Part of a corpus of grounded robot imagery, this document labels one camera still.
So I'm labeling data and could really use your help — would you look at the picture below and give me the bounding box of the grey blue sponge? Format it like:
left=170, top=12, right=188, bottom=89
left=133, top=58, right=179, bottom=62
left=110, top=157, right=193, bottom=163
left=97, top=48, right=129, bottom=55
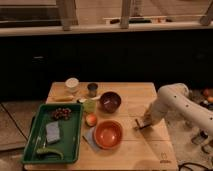
left=46, top=121, right=60, bottom=144

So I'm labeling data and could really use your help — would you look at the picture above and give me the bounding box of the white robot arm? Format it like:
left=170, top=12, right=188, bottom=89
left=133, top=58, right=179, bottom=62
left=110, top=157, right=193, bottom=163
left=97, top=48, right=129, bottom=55
left=135, top=83, right=213, bottom=136

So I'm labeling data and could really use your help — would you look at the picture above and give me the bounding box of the grey blue cloth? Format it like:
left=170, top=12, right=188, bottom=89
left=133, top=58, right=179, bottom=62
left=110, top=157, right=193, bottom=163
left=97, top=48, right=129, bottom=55
left=83, top=128, right=100, bottom=152

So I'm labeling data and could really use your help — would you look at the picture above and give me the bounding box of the black cable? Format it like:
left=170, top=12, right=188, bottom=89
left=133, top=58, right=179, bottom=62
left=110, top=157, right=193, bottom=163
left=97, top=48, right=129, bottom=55
left=177, top=161, right=210, bottom=171

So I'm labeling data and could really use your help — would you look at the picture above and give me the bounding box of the purple bowl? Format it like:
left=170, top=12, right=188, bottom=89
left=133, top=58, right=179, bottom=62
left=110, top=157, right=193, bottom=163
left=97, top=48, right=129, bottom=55
left=99, top=91, right=121, bottom=113

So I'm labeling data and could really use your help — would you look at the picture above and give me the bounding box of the white cup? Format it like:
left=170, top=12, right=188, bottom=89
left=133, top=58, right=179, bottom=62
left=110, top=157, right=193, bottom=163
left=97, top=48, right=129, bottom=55
left=65, top=78, right=79, bottom=93

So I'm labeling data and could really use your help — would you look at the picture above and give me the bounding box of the orange bowl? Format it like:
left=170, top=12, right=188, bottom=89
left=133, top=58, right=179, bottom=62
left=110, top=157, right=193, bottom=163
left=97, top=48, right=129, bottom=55
left=93, top=120, right=123, bottom=150

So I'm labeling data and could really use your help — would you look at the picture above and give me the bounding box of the green plastic tray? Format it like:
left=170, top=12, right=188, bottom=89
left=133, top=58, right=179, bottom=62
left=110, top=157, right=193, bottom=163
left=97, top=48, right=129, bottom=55
left=22, top=103, right=83, bottom=164

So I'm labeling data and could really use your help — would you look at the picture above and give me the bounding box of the white spoon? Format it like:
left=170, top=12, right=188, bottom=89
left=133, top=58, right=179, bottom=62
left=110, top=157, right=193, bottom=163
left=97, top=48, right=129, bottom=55
left=77, top=95, right=101, bottom=103

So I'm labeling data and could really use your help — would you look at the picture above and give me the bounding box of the bunch of red grapes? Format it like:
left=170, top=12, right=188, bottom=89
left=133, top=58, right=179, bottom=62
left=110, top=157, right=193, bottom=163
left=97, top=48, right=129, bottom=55
left=52, top=108, right=71, bottom=120

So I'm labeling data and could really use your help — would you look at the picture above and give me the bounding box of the light green cup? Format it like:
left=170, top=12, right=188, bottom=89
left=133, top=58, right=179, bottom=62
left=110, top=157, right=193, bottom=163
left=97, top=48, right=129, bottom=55
left=83, top=99, right=96, bottom=113

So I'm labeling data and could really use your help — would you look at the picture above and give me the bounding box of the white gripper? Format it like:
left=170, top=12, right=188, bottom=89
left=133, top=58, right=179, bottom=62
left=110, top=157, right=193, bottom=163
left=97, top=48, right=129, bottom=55
left=134, top=105, right=157, bottom=130

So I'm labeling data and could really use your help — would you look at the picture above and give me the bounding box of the green cucumber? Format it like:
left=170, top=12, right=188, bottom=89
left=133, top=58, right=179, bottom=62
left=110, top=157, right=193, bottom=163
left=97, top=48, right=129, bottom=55
left=36, top=148, right=64, bottom=160

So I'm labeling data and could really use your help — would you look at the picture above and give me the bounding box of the dark grey cup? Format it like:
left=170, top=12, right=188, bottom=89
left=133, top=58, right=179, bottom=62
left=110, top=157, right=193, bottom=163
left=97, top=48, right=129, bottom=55
left=87, top=83, right=98, bottom=97

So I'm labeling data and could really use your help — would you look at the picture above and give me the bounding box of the red yellow apple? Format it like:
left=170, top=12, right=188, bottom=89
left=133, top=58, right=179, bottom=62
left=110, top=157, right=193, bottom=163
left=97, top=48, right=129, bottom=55
left=86, top=114, right=97, bottom=127

